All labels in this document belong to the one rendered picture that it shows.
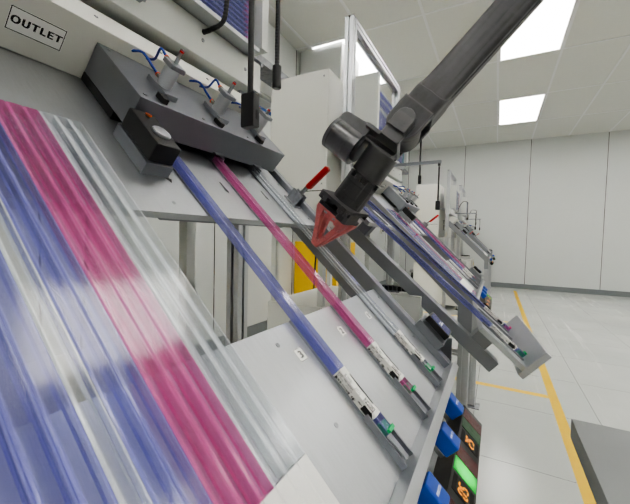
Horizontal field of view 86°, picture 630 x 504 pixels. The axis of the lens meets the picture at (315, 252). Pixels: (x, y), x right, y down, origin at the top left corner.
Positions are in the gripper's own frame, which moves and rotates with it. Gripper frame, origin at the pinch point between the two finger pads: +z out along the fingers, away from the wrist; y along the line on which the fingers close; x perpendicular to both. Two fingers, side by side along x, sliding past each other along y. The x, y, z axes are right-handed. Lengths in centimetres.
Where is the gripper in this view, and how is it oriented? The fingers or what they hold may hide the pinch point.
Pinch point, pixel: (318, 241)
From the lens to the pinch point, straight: 63.8
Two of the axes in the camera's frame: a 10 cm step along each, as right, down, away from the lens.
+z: -5.6, 7.6, 3.4
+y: -4.7, 0.4, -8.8
